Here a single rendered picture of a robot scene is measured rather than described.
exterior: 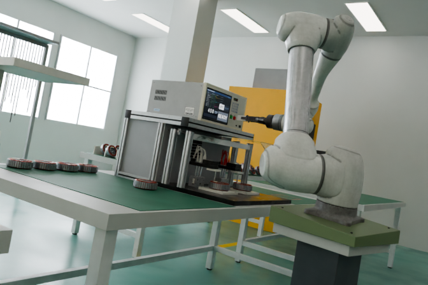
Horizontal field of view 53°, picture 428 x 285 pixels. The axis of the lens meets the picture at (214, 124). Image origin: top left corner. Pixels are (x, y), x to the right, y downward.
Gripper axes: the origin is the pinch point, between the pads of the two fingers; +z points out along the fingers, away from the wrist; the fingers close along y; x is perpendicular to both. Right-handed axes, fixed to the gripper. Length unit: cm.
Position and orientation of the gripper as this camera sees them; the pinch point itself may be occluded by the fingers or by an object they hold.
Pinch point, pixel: (242, 118)
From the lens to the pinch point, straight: 241.7
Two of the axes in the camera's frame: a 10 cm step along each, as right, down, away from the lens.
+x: 1.7, -9.8, 0.5
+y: 5.5, 1.4, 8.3
